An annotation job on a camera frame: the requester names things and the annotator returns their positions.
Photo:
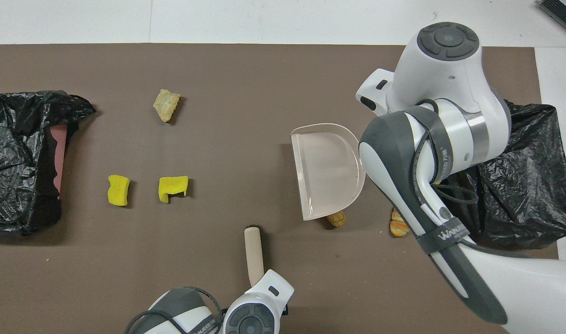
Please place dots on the notched yellow sponge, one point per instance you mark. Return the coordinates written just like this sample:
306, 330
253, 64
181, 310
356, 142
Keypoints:
170, 185

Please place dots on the beige hand brush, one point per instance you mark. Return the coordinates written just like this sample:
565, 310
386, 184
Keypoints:
253, 255

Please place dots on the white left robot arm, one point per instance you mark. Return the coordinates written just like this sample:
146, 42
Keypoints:
250, 315

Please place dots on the pale crusty bread chunk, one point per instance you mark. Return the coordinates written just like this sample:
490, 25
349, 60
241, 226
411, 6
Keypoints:
166, 104

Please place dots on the black bin bag fully covering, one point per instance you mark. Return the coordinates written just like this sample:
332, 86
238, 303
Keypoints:
528, 185

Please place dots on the pink bin box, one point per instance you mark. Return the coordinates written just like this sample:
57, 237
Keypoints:
59, 157

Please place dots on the dark ribbed object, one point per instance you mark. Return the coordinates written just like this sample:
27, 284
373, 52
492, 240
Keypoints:
563, 14

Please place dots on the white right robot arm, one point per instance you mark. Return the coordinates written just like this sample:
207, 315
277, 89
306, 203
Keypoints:
445, 93

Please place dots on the brown bread roll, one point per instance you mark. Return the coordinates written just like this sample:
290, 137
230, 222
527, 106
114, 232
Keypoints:
337, 219

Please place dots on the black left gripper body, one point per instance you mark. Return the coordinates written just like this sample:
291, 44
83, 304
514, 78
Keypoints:
285, 310

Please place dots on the brown table mat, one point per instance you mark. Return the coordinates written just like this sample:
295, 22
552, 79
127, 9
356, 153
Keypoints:
245, 83

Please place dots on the striped croissant piece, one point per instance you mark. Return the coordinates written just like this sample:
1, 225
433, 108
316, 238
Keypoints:
397, 227

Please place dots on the black bin bag showing box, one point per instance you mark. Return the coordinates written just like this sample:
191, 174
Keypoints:
14, 162

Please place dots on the beige plastic dustpan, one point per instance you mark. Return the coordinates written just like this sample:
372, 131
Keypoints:
329, 171

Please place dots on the wavy yellow sponge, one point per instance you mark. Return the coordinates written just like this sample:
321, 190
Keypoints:
118, 190

